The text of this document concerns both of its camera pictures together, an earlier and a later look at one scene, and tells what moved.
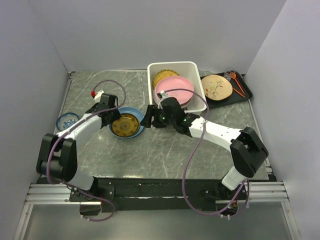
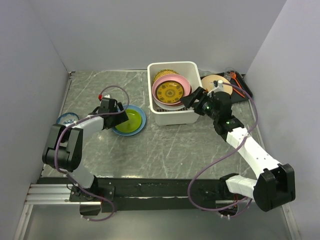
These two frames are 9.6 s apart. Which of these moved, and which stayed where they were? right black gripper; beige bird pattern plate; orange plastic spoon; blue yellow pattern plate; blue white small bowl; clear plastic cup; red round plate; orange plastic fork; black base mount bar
Moved: right black gripper; blue yellow pattern plate; red round plate
Stayed: beige bird pattern plate; blue white small bowl; black base mount bar; orange plastic fork; clear plastic cup; orange plastic spoon
